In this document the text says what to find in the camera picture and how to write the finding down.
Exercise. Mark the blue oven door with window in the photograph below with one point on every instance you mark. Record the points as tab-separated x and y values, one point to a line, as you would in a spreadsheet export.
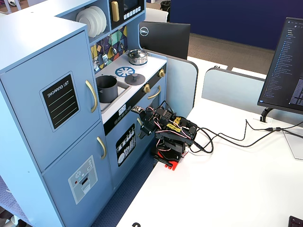
156	105

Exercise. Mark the monitor with lit screen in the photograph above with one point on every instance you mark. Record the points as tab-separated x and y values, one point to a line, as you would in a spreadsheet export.
284	71

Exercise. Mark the blue door with shopping list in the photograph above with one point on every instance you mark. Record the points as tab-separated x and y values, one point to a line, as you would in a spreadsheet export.
28	101

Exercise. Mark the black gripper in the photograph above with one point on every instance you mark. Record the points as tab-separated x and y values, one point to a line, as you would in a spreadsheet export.
145	127

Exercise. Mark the white chair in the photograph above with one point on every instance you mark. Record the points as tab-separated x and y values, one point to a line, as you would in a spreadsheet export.
156	15

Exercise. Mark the blue wooden toy kitchen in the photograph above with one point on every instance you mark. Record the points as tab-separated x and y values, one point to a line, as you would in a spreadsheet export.
35	71

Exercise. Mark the tall gray-blue desk divider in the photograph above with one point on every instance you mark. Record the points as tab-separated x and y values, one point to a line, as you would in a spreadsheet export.
182	80

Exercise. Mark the red and black robot base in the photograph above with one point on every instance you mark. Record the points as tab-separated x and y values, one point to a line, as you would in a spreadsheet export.
172	157

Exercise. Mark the gray monitor stand base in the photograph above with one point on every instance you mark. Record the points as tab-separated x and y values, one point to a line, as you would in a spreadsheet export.
293	144

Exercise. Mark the low gray-blue desk divider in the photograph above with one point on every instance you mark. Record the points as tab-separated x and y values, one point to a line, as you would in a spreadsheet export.
232	87

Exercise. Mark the white toy plate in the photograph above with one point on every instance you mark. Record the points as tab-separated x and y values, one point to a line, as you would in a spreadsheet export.
103	17
85	23
97	20

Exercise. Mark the small wrist camera board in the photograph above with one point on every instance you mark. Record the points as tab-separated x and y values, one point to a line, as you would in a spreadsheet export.
137	109

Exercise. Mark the gray toy cooking pot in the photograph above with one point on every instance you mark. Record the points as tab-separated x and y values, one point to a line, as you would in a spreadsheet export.
107	91

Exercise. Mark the steel skimmer spoon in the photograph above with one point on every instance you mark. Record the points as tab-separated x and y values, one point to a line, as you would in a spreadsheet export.
96	64

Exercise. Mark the gray sink basin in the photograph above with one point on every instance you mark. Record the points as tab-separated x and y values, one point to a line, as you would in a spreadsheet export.
123	91

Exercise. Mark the blue door with dishes print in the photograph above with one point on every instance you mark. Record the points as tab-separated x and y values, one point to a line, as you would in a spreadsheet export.
118	132

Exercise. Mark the black keyboard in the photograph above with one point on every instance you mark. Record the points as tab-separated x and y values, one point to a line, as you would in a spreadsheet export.
296	222

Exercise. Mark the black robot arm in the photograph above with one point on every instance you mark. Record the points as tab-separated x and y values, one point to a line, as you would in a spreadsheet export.
176	132

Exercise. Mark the gray pot lid with knob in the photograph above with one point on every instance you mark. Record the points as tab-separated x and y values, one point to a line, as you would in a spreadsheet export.
134	79

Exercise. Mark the blue door with dispenser print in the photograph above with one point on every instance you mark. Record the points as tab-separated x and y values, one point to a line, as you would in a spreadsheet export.
66	179

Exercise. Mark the black Dell monitor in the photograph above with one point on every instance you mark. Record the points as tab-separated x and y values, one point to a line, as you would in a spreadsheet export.
165	39

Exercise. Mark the gold stove knob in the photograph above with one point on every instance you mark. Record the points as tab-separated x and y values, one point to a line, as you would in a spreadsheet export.
146	88
162	73

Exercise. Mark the small steel whisk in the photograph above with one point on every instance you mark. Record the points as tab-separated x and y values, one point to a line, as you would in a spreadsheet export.
121	45

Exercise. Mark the steel slotted spatula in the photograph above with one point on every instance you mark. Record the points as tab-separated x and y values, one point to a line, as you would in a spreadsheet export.
105	58

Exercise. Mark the steel pot with lid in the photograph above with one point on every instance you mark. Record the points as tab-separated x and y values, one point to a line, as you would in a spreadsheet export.
137	58

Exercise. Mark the steel ladle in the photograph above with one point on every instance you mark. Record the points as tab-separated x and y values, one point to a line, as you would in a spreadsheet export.
114	51

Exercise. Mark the black microwave door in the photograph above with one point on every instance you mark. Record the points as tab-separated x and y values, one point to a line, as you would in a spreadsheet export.
118	26

